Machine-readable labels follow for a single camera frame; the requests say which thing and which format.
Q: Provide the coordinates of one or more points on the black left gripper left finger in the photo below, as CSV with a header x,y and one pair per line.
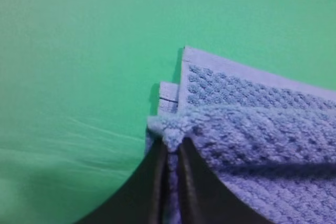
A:
x,y
141,198

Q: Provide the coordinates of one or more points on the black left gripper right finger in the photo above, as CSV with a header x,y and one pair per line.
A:
x,y
203,198

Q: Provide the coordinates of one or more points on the blue waffle-weave towel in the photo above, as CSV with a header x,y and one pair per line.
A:
x,y
269,139

